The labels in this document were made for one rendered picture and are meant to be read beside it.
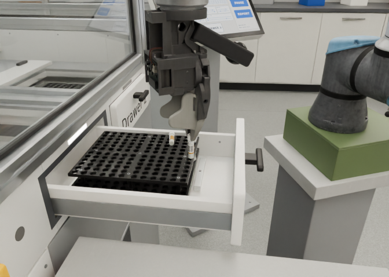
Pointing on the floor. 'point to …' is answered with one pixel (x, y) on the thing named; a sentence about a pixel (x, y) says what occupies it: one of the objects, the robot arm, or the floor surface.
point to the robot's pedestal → (316, 208)
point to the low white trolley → (192, 262)
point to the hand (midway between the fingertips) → (194, 131)
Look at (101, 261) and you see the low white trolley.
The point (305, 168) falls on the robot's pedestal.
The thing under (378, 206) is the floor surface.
